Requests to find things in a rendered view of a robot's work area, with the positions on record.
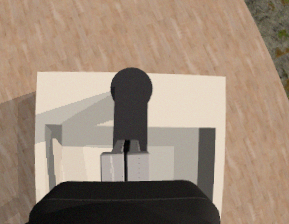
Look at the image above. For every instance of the white rectangular sink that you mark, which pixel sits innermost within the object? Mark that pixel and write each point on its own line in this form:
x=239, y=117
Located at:
x=74, y=124

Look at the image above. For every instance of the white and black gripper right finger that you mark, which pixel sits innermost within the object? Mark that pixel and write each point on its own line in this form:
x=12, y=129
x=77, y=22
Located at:
x=137, y=163

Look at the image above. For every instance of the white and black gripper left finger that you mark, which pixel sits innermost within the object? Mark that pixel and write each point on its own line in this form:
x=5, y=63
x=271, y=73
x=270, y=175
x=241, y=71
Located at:
x=112, y=163

